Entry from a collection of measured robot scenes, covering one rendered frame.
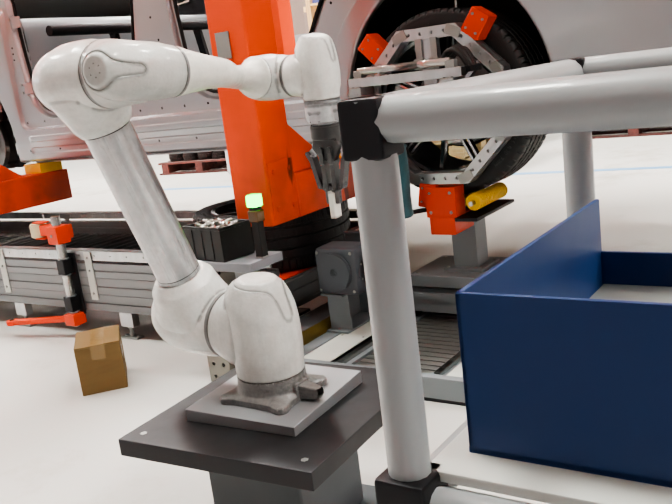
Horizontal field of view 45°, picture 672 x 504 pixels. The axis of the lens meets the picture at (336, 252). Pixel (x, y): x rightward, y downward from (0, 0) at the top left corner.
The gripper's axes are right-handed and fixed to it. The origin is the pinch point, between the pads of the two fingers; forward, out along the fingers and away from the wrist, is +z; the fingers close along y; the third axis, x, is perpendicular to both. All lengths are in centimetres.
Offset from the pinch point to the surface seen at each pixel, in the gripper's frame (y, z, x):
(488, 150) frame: 2, 4, 93
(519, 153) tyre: 11, 6, 98
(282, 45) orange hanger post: -251, -36, 325
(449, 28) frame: -7, -38, 90
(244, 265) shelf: -55, 27, 24
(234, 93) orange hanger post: -68, -26, 48
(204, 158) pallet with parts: -570, 88, 565
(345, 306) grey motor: -46, 55, 66
